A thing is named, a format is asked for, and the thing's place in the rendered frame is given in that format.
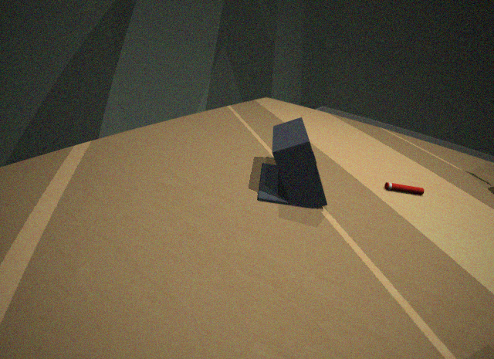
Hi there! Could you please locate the red peg with white band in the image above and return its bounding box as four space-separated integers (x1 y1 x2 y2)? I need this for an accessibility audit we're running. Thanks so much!
384 182 425 195

